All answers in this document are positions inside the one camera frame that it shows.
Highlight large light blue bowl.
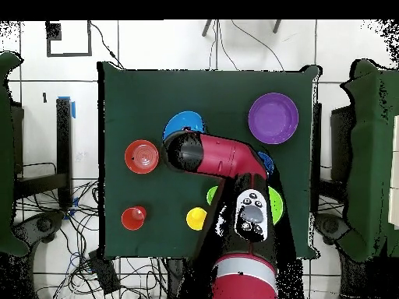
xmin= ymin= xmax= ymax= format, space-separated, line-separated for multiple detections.
xmin=162 ymin=111 xmax=205 ymax=141

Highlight green cup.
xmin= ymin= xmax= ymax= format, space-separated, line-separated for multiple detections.
xmin=206 ymin=185 xmax=219 ymax=206

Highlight yellow cup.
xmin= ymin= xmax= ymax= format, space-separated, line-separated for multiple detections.
xmin=185 ymin=206 xmax=208 ymax=232

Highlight orange bowl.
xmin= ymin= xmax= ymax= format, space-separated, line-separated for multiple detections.
xmin=124 ymin=139 xmax=160 ymax=174

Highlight dark blue ribbed bowl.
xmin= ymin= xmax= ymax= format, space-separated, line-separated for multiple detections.
xmin=257 ymin=151 xmax=275 ymax=175

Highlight dark green tablecloth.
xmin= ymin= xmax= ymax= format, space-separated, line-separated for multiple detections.
xmin=98 ymin=61 xmax=322 ymax=260

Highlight large purple bowl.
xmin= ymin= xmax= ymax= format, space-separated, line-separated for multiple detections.
xmin=248 ymin=92 xmax=299 ymax=145

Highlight large green bowl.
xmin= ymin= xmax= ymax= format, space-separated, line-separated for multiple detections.
xmin=267 ymin=185 xmax=284 ymax=227

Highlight orange cup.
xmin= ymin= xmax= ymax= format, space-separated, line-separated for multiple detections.
xmin=121 ymin=205 xmax=147 ymax=231

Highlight black metal stand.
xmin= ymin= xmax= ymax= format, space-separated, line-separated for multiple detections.
xmin=15 ymin=96 xmax=76 ymax=209
xmin=311 ymin=102 xmax=323 ymax=213

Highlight black floor box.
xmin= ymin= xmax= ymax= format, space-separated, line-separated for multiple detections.
xmin=88 ymin=248 xmax=121 ymax=295

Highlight black equipment box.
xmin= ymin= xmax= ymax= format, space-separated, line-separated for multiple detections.
xmin=10 ymin=102 xmax=25 ymax=175
xmin=330 ymin=105 xmax=355 ymax=185

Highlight black floor stand base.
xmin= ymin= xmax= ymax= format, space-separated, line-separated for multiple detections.
xmin=314 ymin=213 xmax=351 ymax=245
xmin=13 ymin=209 xmax=68 ymax=247

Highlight side table green cloth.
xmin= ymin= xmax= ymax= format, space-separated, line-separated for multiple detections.
xmin=0 ymin=51 xmax=30 ymax=258
xmin=337 ymin=58 xmax=399 ymax=262

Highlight tangle of floor cables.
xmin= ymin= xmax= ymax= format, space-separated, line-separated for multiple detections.
xmin=13 ymin=161 xmax=169 ymax=299

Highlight camera tripod legs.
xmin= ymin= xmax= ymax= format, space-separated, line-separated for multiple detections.
xmin=201 ymin=19 xmax=282 ymax=37

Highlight black floor cable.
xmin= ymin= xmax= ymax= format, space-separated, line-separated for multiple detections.
xmin=89 ymin=20 xmax=125 ymax=69

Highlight gray square floor frame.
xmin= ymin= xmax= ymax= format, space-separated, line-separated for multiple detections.
xmin=45 ymin=20 xmax=93 ymax=58

